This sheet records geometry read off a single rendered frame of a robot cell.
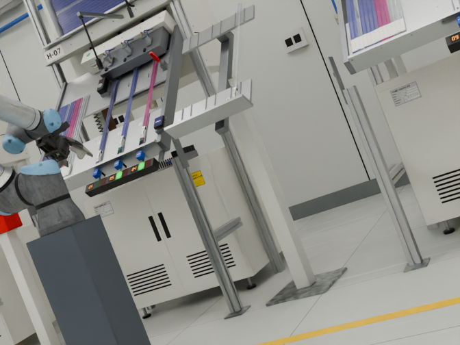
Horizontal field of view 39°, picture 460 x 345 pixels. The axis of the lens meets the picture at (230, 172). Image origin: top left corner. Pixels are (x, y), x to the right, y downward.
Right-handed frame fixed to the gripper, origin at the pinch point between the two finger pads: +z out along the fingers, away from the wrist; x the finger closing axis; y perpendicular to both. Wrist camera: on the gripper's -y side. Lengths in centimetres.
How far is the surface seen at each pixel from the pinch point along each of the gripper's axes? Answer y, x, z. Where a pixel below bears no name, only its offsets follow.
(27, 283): 11, -72, 46
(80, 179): -2.3, -10.7, 11.1
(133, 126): -19.1, 14.9, 9.9
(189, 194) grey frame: 12.0, 34.6, 26.5
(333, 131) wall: -129, 40, 161
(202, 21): -96, 32, 26
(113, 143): -13.8, 5.9, 9.9
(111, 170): -2.3, 4.4, 12.7
